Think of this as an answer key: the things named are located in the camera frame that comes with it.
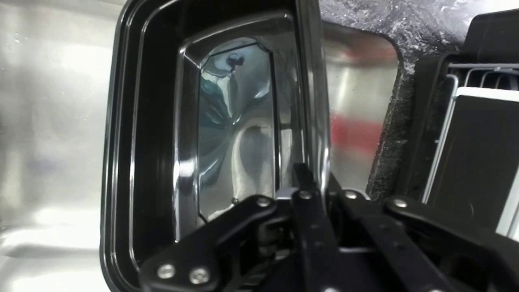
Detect black dish rack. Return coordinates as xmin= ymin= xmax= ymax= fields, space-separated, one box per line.
xmin=403 ymin=7 xmax=519 ymax=247

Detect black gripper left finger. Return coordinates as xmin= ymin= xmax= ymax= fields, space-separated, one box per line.
xmin=139 ymin=161 xmax=341 ymax=292

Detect white plastic container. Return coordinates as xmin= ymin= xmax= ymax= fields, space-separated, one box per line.
xmin=495 ymin=169 xmax=519 ymax=242

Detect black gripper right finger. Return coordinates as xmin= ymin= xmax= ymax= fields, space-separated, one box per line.
xmin=327 ymin=187 xmax=519 ymax=292

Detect black plastic lunchbox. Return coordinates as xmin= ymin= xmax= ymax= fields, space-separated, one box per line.
xmin=100 ymin=0 xmax=333 ymax=292

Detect stainless steel sink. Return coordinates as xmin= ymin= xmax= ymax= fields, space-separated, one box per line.
xmin=0 ymin=0 xmax=405 ymax=292

